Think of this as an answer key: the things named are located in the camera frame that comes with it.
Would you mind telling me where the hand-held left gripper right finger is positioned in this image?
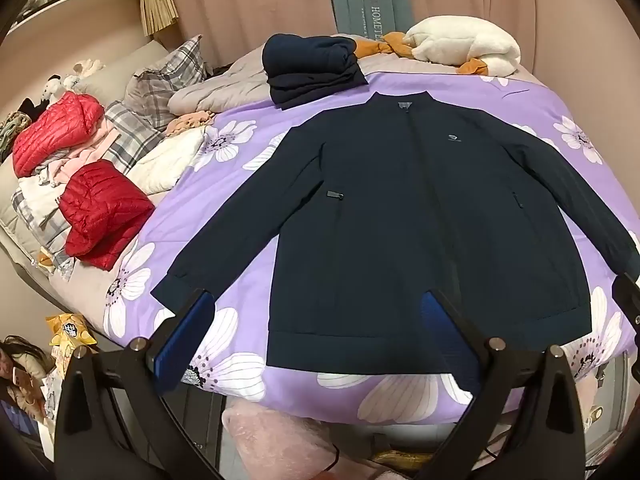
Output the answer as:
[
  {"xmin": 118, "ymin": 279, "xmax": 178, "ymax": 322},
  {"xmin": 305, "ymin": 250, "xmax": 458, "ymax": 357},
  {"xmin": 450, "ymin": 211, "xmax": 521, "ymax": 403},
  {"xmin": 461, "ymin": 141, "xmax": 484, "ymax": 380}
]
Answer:
[{"xmin": 415, "ymin": 287, "xmax": 586, "ymax": 480}]

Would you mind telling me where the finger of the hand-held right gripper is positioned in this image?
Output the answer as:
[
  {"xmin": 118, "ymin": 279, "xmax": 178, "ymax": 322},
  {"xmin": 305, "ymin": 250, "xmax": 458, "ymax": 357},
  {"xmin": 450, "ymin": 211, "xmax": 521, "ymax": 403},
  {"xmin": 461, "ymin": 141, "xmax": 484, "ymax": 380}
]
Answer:
[{"xmin": 611, "ymin": 272, "xmax": 640, "ymax": 333}]

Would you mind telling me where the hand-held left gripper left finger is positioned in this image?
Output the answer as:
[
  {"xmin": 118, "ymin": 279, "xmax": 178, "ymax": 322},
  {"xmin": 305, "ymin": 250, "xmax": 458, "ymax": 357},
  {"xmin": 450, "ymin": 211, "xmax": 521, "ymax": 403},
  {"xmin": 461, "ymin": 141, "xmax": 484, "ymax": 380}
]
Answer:
[{"xmin": 54, "ymin": 287, "xmax": 223, "ymax": 480}]

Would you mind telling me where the navy zip jacket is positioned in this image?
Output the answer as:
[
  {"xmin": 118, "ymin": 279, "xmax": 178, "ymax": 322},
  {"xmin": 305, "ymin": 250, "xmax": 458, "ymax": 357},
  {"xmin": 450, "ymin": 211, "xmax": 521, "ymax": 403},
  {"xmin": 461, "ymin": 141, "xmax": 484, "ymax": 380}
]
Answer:
[{"xmin": 150, "ymin": 89, "xmax": 640, "ymax": 376}]

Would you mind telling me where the folded dark navy clothes pile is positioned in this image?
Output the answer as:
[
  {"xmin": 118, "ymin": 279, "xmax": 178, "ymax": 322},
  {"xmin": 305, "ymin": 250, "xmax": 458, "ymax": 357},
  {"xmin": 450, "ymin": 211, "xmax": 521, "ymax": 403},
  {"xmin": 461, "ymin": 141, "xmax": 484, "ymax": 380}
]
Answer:
[{"xmin": 267, "ymin": 62, "xmax": 370, "ymax": 111}]

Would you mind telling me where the purple floral blanket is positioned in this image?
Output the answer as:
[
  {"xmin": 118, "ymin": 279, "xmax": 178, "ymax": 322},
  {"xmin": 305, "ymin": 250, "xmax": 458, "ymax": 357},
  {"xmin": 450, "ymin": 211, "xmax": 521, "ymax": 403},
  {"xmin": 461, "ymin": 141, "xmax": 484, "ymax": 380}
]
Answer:
[{"xmin": 102, "ymin": 71, "xmax": 640, "ymax": 426}]

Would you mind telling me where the yellow snack bag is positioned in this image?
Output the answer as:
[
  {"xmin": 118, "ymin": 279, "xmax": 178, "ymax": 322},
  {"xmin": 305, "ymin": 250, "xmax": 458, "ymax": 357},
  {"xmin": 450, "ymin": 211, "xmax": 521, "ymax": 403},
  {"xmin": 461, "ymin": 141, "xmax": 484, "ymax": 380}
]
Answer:
[{"xmin": 46, "ymin": 314, "xmax": 98, "ymax": 348}]

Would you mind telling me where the pink fluffy stool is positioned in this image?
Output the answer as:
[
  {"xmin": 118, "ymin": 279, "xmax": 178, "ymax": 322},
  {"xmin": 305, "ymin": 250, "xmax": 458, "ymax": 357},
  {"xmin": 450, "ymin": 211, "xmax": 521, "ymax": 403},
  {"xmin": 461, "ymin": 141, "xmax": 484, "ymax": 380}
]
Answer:
[{"xmin": 221, "ymin": 405, "xmax": 361, "ymax": 480}]

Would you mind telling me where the red down jacket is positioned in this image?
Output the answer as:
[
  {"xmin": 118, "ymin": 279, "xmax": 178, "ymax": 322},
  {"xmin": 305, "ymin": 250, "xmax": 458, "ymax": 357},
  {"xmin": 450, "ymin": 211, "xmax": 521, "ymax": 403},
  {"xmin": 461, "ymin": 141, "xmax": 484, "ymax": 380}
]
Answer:
[
  {"xmin": 12, "ymin": 91, "xmax": 106, "ymax": 178},
  {"xmin": 59, "ymin": 159, "xmax": 156, "ymax": 272}
]

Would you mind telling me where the cream quilted garment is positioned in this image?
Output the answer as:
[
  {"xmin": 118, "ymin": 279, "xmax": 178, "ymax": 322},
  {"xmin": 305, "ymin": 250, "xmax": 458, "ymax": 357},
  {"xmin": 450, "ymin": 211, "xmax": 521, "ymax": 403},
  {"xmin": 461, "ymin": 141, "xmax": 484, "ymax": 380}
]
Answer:
[{"xmin": 125, "ymin": 125, "xmax": 211, "ymax": 196}]

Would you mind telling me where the pink clothing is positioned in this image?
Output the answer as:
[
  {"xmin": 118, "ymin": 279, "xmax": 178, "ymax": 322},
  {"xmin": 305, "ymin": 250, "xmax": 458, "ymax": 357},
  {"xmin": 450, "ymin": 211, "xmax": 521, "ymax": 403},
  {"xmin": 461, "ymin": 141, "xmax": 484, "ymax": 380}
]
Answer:
[{"xmin": 47, "ymin": 115, "xmax": 121, "ymax": 186}]

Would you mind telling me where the small plaid pillow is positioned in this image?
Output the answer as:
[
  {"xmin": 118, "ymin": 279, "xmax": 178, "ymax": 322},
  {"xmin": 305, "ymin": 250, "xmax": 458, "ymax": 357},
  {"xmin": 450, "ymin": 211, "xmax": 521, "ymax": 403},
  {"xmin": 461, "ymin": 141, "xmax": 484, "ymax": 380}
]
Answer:
[{"xmin": 102, "ymin": 100, "xmax": 168, "ymax": 176}]

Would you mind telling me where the peach crumpled cloth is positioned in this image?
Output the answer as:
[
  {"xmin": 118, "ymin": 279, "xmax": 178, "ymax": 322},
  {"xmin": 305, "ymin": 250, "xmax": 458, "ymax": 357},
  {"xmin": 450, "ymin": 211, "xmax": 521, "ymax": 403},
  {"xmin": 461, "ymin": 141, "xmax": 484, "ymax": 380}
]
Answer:
[{"xmin": 165, "ymin": 110, "xmax": 216, "ymax": 136}]

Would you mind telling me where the grey quilt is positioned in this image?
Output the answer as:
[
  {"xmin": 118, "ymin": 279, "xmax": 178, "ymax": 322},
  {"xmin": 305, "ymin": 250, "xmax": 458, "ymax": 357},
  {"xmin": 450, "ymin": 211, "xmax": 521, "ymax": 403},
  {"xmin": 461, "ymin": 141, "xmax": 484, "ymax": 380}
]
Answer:
[{"xmin": 167, "ymin": 34, "xmax": 546, "ymax": 113}]

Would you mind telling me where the large plaid pillow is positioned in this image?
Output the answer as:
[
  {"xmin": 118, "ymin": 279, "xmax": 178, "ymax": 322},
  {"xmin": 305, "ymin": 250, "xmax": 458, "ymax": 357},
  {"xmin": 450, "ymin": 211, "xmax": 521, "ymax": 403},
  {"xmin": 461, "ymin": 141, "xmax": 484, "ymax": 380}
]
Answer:
[{"xmin": 122, "ymin": 36, "xmax": 208, "ymax": 116}]

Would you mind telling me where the white plush dog toy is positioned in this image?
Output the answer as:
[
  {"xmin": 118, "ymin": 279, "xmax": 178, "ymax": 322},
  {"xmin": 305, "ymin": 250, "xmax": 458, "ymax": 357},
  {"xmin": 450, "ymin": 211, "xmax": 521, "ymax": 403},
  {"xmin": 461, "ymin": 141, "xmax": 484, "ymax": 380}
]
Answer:
[{"xmin": 42, "ymin": 74, "xmax": 81, "ymax": 98}]

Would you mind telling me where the folded navy fleece garment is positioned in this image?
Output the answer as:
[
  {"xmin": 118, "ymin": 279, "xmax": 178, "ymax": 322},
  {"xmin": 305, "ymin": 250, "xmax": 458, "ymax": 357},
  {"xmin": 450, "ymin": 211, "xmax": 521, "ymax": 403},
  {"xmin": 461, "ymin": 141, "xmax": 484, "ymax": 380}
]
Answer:
[{"xmin": 262, "ymin": 33, "xmax": 358, "ymax": 78}]

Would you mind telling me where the beige tassel fringe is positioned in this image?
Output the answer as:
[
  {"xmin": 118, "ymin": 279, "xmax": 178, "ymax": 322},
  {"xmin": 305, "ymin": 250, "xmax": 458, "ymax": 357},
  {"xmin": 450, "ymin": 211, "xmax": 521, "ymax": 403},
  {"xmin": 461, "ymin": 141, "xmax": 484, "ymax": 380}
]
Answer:
[{"xmin": 139, "ymin": 0, "xmax": 181, "ymax": 37}]

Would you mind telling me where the beige curtain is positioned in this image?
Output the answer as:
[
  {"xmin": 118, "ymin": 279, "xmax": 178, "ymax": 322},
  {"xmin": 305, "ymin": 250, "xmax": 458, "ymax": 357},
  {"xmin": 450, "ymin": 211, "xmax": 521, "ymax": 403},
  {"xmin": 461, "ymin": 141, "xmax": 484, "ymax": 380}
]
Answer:
[{"xmin": 150, "ymin": 0, "xmax": 566, "ymax": 86}]

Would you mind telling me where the black cable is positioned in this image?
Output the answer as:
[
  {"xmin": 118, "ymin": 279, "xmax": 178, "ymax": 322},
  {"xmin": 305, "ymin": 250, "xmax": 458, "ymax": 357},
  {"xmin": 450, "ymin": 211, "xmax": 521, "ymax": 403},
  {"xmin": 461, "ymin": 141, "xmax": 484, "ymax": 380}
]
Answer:
[{"xmin": 317, "ymin": 437, "xmax": 343, "ymax": 473}]

